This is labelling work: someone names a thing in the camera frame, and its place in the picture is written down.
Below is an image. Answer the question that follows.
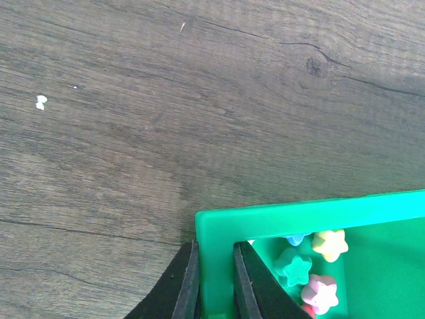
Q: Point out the green bin with star candies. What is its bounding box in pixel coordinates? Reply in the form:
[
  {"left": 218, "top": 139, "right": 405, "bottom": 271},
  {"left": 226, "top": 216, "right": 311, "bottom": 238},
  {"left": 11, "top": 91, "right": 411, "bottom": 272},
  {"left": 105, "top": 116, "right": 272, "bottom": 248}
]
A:
[{"left": 195, "top": 190, "right": 424, "bottom": 318}]

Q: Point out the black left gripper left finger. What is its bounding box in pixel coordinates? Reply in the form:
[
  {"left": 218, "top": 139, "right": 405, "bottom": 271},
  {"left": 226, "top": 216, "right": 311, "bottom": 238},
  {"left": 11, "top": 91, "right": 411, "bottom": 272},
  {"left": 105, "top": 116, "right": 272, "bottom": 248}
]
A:
[{"left": 126, "top": 241, "right": 201, "bottom": 319}]

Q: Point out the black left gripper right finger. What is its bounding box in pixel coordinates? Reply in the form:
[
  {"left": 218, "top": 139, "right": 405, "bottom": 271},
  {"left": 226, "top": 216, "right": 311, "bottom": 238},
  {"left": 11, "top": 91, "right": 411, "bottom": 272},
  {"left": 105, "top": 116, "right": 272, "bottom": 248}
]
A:
[{"left": 233, "top": 242, "right": 311, "bottom": 319}]

